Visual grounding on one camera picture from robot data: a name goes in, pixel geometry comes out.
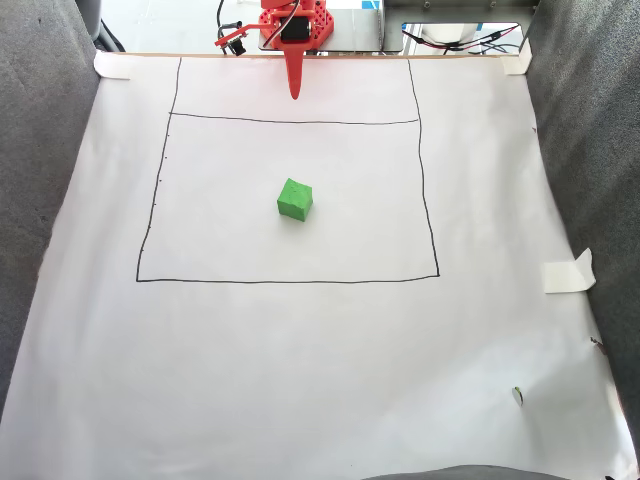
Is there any white paper sheet with drawn rectangle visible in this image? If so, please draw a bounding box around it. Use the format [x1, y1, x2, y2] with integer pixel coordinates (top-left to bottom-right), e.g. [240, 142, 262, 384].
[0, 52, 639, 480]

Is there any gray cloth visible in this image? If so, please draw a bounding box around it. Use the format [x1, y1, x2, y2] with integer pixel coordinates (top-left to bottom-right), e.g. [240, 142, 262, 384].
[0, 0, 101, 416]
[524, 0, 640, 451]

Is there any gray metal frame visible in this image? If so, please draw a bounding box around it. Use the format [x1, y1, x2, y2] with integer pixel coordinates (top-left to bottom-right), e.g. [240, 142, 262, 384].
[382, 0, 539, 56]

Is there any black camera cable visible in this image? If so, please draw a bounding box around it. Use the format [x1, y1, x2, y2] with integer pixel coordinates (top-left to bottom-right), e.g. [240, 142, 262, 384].
[215, 0, 244, 37]

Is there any white tape piece with folded corner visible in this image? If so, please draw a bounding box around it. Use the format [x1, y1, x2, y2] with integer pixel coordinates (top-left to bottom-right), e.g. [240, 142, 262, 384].
[542, 247, 597, 295]

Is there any dark gray post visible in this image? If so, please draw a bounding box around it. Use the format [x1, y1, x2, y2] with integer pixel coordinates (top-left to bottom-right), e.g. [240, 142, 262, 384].
[74, 0, 104, 40]

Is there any red black servo wire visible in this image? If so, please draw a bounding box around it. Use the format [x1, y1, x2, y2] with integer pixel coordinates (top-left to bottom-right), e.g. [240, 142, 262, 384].
[261, 0, 302, 50]

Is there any orange camera mount with camera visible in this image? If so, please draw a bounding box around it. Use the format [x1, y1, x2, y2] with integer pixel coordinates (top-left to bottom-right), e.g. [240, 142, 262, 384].
[214, 22, 250, 57]

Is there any green block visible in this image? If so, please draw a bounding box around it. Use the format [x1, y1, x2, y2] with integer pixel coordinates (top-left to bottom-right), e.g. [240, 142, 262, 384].
[276, 177, 314, 223]

